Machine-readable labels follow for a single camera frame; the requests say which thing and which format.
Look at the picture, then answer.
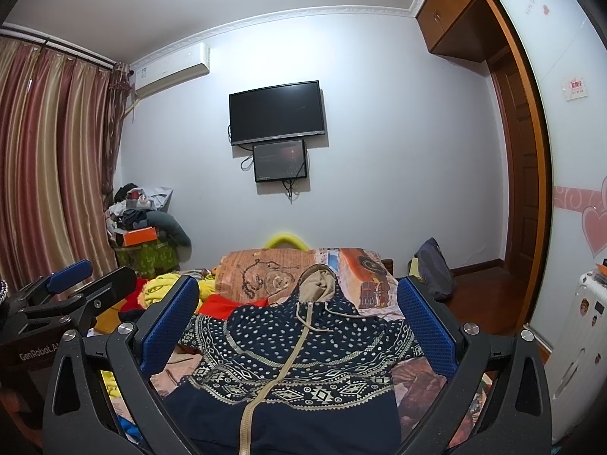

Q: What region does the navy patterned hooded sweater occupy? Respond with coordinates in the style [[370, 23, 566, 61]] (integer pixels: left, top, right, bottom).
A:
[[165, 265, 422, 454]]

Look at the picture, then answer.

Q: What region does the clutter pile of clothes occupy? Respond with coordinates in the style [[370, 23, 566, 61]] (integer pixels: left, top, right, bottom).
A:
[[105, 183, 174, 246]]

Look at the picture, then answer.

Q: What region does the dark red plush garment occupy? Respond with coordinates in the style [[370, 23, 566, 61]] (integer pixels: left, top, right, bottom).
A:
[[118, 276, 148, 313]]

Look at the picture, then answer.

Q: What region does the yellow cartoon fleece blanket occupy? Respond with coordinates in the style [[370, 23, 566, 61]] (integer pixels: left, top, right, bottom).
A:
[[137, 272, 215, 311]]

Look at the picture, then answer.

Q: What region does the newspaper print bed quilt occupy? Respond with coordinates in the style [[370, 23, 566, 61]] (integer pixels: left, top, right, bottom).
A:
[[108, 245, 495, 455]]

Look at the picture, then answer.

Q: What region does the dark blue bag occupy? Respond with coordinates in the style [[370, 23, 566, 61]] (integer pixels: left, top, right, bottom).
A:
[[415, 237, 457, 302]]

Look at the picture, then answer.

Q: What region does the green patterned box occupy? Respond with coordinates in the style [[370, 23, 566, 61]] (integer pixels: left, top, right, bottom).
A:
[[114, 240, 180, 278]]

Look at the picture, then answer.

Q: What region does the orange box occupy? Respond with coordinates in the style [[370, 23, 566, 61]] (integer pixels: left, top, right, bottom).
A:
[[123, 227, 157, 248]]

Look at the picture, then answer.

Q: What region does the white radiator heater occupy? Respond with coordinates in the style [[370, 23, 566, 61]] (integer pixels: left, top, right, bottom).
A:
[[545, 268, 606, 442]]

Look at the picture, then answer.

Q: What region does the yellow round object behind bed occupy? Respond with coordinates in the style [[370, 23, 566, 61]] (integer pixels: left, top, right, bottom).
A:
[[264, 232, 310, 251]]

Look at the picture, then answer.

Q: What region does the pink striped curtain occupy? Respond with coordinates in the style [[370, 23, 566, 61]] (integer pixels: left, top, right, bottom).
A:
[[1, 37, 131, 290]]

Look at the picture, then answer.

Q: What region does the white air conditioner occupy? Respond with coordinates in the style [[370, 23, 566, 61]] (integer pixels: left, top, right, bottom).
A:
[[134, 42, 211, 99]]

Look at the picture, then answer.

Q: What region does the brown wooden door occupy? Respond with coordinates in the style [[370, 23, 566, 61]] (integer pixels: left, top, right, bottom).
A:
[[486, 0, 552, 329]]

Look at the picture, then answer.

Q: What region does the wooden overhead cabinet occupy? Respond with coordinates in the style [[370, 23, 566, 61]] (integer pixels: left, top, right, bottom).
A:
[[417, 0, 507, 63]]

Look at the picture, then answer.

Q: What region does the white sliding wardrobe door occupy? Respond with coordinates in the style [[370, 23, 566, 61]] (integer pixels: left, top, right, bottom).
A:
[[498, 0, 606, 345]]

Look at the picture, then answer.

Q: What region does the small black wall monitor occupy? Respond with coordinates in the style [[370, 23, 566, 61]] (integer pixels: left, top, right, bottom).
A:
[[253, 139, 308, 183]]

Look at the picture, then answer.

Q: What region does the large black wall television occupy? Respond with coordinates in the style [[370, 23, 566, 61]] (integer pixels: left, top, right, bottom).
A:
[[228, 80, 326, 146]]

